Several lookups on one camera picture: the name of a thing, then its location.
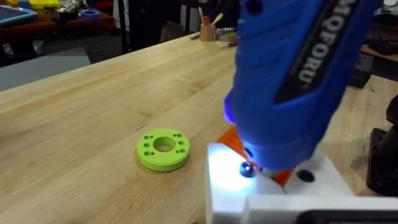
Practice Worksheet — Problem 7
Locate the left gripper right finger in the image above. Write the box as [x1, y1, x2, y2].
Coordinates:
[272, 148, 356, 197]

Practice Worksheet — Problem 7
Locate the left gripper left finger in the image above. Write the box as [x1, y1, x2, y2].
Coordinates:
[205, 126, 285, 224]

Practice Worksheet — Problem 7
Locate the blue electric screwdriver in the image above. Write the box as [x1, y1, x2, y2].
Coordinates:
[223, 0, 384, 180]

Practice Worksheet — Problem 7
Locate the green disc with holes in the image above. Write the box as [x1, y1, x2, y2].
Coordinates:
[136, 128, 192, 172]

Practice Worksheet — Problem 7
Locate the black box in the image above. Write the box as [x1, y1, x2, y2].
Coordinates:
[348, 52, 374, 89]

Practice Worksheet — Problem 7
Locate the wooden cup with utensils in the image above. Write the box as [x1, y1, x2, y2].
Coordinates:
[198, 6, 224, 42]

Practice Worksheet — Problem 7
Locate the dark wooden side table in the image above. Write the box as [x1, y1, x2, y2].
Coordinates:
[0, 8, 116, 40]

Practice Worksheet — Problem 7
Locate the yellow box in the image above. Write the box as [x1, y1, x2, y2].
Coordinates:
[29, 0, 61, 10]

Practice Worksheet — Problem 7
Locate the blue framed tablet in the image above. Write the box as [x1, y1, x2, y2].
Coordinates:
[0, 6, 39, 27]

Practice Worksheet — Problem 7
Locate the blue tape ring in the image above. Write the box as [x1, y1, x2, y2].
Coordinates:
[80, 9, 101, 21]

